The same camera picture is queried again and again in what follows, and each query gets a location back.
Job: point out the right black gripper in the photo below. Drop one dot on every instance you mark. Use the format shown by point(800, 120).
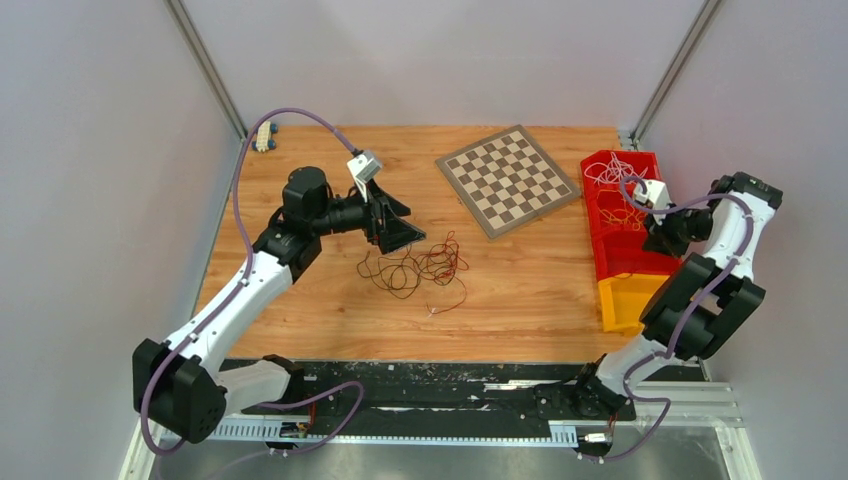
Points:
point(656, 242)

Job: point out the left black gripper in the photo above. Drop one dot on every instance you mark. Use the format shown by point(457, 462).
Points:
point(394, 232)

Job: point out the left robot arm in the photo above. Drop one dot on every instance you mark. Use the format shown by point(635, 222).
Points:
point(178, 383)

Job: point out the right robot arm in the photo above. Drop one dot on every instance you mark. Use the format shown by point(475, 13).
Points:
point(704, 302)

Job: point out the red bin near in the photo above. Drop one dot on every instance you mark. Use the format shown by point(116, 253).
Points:
point(618, 251)

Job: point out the red bin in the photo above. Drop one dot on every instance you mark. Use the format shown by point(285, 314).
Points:
point(618, 251)
point(607, 208)
point(606, 168)

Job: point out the red bin middle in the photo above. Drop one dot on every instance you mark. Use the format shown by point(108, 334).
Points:
point(607, 208)

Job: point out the yellow bin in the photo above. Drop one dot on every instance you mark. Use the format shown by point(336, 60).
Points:
point(623, 298)

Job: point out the red bin far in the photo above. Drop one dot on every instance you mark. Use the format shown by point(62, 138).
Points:
point(606, 168)

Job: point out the checkered chessboard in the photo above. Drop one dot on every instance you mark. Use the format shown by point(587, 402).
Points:
point(507, 180)

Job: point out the white toy block car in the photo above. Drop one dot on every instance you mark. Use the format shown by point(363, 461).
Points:
point(264, 138)

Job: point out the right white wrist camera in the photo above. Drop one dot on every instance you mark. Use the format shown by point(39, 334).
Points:
point(651, 195)

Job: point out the aluminium frame rail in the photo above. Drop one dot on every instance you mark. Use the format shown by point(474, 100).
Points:
point(686, 427)

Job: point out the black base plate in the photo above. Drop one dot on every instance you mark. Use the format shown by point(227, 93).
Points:
point(447, 400)

